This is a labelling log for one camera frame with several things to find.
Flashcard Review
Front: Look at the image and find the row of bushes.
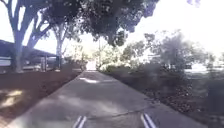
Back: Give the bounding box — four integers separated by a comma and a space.
99, 61, 188, 88

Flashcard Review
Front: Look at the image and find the grey concrete path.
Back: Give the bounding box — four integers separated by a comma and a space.
3, 69, 209, 128

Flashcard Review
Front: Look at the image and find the tree with dark canopy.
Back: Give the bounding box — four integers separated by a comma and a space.
76, 0, 161, 69

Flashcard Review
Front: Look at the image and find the low building with dark roof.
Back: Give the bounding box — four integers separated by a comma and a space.
0, 39, 59, 72

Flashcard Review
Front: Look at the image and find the large forked tree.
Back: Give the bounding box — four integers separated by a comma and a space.
0, 0, 54, 74

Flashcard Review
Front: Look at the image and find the bushy tree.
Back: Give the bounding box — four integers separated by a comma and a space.
143, 29, 208, 71

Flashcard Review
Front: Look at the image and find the tree with pale trunk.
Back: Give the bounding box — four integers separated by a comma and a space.
39, 0, 84, 70

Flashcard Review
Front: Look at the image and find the robot's own part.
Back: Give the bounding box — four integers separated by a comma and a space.
72, 115, 88, 128
139, 113, 158, 128

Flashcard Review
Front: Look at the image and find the brown mulch ground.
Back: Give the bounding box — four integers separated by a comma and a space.
0, 69, 84, 128
109, 71, 224, 128

